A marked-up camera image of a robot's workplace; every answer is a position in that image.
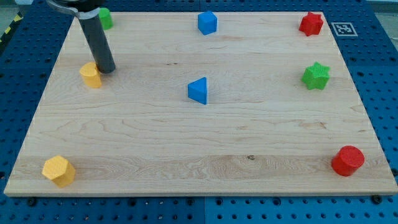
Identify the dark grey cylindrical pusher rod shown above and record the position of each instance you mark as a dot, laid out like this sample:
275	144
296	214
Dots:
98	44

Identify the black tool mount with clamp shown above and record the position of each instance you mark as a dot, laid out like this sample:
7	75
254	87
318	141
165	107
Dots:
82	9

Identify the yellow heart block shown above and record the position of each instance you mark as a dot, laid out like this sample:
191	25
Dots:
90	75

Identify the green cylinder block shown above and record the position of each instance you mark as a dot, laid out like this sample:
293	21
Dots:
105	18

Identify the blue cube block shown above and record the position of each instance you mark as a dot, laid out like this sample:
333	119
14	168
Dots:
207	22

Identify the blue triangle block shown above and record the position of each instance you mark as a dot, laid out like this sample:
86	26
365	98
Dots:
198	91

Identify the yellow hexagon block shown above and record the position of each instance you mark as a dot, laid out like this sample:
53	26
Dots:
59	170

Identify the light wooden board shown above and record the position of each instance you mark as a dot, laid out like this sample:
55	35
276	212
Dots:
262	132

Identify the red star block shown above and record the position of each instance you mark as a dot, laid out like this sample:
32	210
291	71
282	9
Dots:
311	24

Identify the green star block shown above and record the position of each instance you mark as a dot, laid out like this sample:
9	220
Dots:
316	76

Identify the white fiducial marker tag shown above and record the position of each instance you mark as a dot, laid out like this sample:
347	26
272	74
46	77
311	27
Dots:
344	29

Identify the red cylinder block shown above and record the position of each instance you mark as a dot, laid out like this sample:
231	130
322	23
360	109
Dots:
347	161

